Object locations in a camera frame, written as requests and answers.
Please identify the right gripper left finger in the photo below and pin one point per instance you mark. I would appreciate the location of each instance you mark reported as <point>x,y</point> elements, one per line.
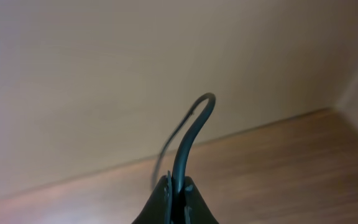
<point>158,208</point>

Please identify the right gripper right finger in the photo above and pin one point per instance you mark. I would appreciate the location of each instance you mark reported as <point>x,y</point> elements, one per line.
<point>196,210</point>

